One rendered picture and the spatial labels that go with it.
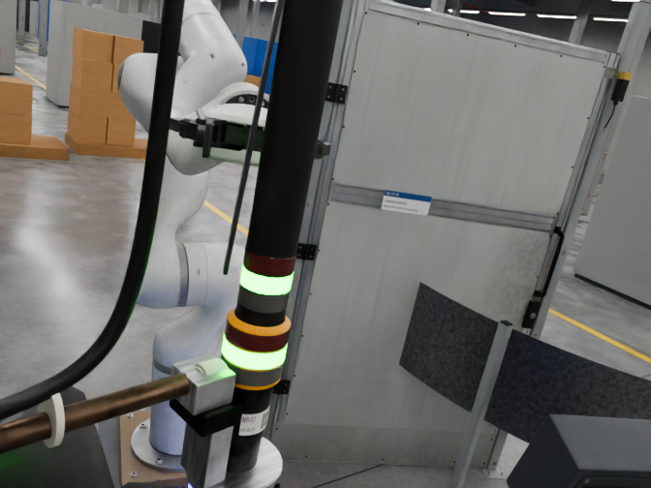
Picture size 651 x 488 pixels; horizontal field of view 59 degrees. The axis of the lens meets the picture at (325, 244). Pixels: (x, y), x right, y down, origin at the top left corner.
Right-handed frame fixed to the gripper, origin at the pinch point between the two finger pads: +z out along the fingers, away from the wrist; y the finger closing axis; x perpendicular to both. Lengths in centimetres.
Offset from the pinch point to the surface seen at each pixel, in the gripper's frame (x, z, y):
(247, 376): -11.7, 21.3, 0.3
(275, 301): -6.4, 20.7, -0.8
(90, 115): -112, -775, 155
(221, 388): -12.0, 22.4, 2.0
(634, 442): -41, -15, -71
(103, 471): -26.1, 13.4, 9.7
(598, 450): -42, -13, -63
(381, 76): 9, -160, -56
